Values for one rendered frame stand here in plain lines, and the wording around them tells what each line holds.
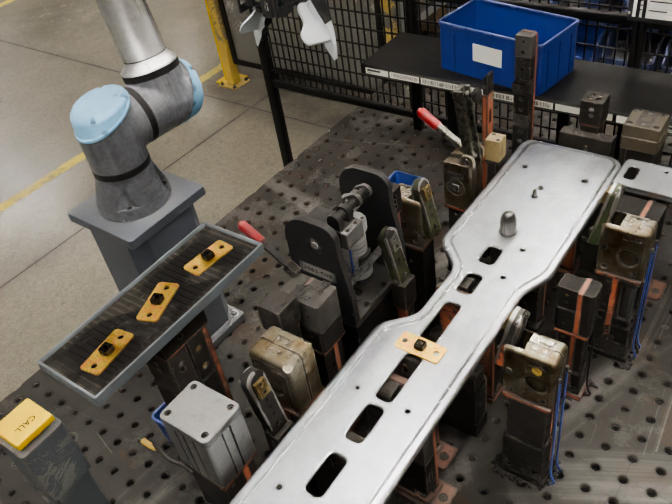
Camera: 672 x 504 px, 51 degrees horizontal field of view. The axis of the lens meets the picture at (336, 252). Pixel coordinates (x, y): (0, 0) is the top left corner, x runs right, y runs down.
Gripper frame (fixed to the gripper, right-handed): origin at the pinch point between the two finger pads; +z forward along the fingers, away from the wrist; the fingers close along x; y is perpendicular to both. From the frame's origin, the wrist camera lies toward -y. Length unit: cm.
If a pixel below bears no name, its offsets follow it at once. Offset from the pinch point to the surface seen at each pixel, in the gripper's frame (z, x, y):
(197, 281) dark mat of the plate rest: 28.0, -6.0, 27.5
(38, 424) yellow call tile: 28, -6, 59
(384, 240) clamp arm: 34.9, 11.0, -1.2
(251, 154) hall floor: 144, -166, -134
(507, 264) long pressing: 44, 29, -14
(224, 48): 119, -226, -188
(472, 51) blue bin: 34, -7, -72
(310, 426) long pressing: 44, 18, 33
